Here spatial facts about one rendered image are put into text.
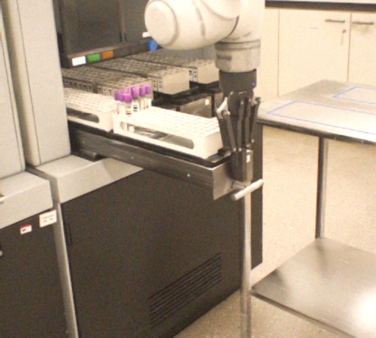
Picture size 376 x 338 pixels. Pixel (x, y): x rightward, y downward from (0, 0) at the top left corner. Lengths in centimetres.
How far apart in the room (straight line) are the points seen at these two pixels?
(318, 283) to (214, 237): 37
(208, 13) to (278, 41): 296
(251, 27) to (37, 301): 83
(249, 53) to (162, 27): 23
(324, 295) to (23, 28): 108
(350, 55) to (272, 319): 200
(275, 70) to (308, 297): 244
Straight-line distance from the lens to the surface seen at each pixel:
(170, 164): 122
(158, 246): 167
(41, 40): 139
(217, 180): 116
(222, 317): 206
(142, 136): 129
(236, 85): 109
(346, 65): 362
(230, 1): 92
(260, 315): 207
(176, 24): 89
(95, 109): 140
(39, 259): 140
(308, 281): 175
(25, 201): 133
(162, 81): 164
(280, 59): 386
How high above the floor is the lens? 124
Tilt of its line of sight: 20 degrees down
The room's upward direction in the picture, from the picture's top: 3 degrees counter-clockwise
